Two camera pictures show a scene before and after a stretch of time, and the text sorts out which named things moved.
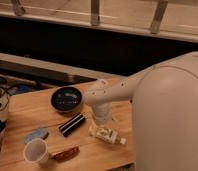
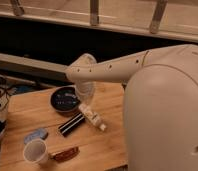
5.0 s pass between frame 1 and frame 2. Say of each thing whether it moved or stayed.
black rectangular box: stayed
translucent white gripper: moved
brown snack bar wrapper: stayed
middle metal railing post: stayed
